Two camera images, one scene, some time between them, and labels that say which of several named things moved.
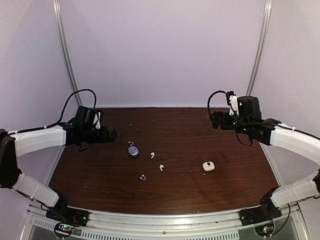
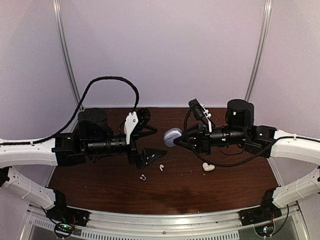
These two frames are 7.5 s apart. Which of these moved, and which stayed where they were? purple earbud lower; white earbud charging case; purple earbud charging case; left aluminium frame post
Moved: purple earbud charging case
Stayed: left aluminium frame post; purple earbud lower; white earbud charging case
